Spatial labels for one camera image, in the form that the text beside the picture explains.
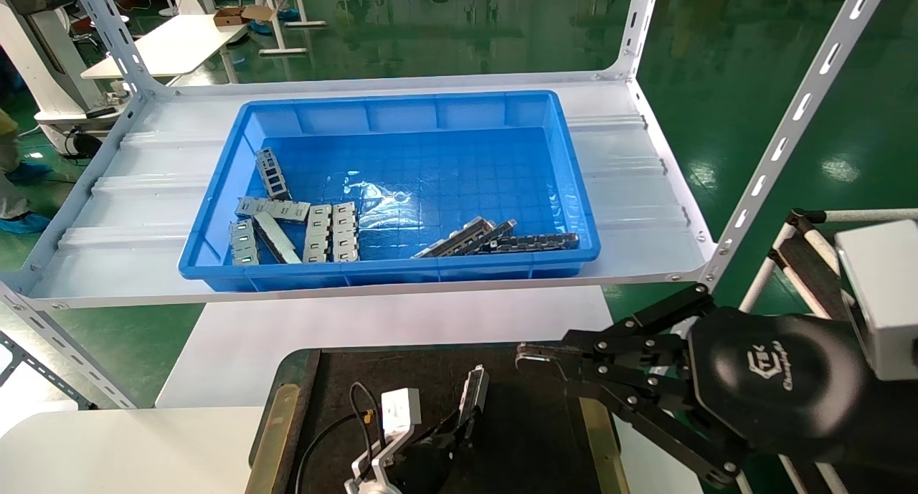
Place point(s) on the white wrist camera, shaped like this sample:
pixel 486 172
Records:
pixel 399 410
pixel 882 293

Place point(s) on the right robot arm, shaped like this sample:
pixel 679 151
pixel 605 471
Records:
pixel 896 422

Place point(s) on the person with blue shoe covers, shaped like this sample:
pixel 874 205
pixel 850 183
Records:
pixel 264 26

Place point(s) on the black container tray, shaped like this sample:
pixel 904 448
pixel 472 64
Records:
pixel 430 379

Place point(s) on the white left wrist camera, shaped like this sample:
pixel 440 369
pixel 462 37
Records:
pixel 399 410

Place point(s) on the silver camera bracket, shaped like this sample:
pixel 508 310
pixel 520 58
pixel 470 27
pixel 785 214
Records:
pixel 373 472

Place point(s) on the flat open cardboard box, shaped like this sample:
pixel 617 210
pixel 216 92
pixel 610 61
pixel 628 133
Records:
pixel 229 17

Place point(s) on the white machine base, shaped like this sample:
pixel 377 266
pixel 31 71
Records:
pixel 43 56

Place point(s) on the person in white trousers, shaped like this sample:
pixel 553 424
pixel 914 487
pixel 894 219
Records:
pixel 25 225

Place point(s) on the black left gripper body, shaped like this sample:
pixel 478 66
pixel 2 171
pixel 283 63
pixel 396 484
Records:
pixel 427 469

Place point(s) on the blue plastic bin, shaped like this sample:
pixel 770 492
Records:
pixel 466 164

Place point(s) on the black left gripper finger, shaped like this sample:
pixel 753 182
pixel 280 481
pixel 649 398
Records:
pixel 450 433
pixel 471 433

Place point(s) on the white slotted shelf rack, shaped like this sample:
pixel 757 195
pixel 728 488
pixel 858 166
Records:
pixel 631 193

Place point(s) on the white table leg frame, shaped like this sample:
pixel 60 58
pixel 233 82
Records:
pixel 283 50

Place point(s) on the white work table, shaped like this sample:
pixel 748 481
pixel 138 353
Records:
pixel 172 42

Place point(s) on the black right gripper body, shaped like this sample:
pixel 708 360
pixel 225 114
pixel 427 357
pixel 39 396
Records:
pixel 774 379

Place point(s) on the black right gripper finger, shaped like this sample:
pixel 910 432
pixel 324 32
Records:
pixel 667 401
pixel 624 343

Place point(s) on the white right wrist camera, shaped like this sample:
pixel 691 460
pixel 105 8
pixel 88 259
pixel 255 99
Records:
pixel 882 293

